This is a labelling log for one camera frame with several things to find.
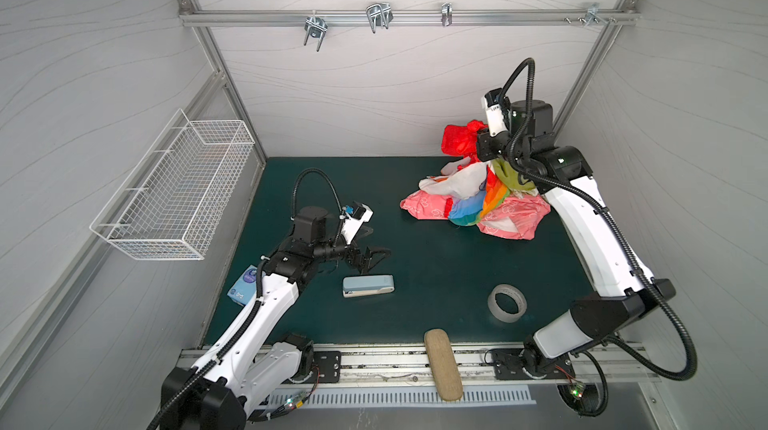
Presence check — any aluminium front rail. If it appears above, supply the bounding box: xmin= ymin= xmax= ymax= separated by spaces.
xmin=315 ymin=342 xmax=660 ymax=388

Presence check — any light blue stapler case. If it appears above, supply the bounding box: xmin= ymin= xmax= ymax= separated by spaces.
xmin=342 ymin=275 xmax=395 ymax=298

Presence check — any clear tape roll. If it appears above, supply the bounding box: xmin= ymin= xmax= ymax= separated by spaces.
xmin=487 ymin=284 xmax=528 ymax=324

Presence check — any metal u-bolt clamp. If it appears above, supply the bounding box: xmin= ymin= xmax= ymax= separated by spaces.
xmin=365 ymin=2 xmax=393 ymax=34
xmin=303 ymin=14 xmax=328 ymax=53

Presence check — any metal U-bolt clamp left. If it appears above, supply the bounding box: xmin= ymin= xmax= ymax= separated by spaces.
xmin=303 ymin=14 xmax=328 ymax=53

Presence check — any red cloth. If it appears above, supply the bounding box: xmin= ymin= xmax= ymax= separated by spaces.
xmin=440 ymin=120 xmax=488 ymax=163

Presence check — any metal bracket clamp right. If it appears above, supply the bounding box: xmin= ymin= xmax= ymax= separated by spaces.
xmin=563 ymin=4 xmax=618 ymax=28

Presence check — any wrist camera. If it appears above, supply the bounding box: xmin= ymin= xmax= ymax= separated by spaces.
xmin=341 ymin=202 xmax=374 ymax=245
xmin=481 ymin=88 xmax=508 ymax=137

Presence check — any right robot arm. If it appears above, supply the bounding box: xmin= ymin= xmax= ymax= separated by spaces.
xmin=476 ymin=58 xmax=698 ymax=381

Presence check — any white wire basket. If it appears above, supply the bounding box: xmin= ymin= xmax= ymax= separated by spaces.
xmin=90 ymin=109 xmax=254 ymax=261

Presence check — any tan cork roller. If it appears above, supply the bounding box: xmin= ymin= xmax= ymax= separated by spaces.
xmin=424 ymin=329 xmax=463 ymax=402

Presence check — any blue tissue packet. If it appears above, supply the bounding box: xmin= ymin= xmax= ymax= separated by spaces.
xmin=227 ymin=265 xmax=258 ymax=307

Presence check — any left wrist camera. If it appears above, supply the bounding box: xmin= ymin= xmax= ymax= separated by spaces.
xmin=341 ymin=202 xmax=374 ymax=245

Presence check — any small metal hook clamp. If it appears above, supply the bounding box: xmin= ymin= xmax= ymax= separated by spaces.
xmin=441 ymin=3 xmax=453 ymax=28

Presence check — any metal U-bolt clamp middle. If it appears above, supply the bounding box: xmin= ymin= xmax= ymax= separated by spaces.
xmin=365 ymin=2 xmax=393 ymax=34

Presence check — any green table mat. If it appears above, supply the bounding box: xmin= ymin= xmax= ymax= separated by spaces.
xmin=224 ymin=157 xmax=592 ymax=344

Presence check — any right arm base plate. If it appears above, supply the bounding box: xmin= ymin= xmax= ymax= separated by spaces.
xmin=483 ymin=347 xmax=576 ymax=381

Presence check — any metal crossbar rail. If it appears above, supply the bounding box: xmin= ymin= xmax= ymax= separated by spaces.
xmin=179 ymin=8 xmax=641 ymax=28

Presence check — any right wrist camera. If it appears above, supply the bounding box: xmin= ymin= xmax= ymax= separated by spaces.
xmin=481 ymin=88 xmax=508 ymax=137

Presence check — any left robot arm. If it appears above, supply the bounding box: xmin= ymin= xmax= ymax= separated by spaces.
xmin=148 ymin=194 xmax=391 ymax=429

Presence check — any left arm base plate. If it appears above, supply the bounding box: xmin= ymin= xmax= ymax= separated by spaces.
xmin=288 ymin=351 xmax=342 ymax=384

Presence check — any white vent grille strip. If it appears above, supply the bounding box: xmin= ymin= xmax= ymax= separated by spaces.
xmin=263 ymin=385 xmax=537 ymax=412

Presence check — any rainbow striped cloth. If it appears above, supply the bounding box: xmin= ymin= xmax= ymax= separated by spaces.
xmin=418 ymin=157 xmax=510 ymax=226

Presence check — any pink patterned cloth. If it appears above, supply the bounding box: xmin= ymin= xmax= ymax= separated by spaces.
xmin=399 ymin=190 xmax=551 ymax=240

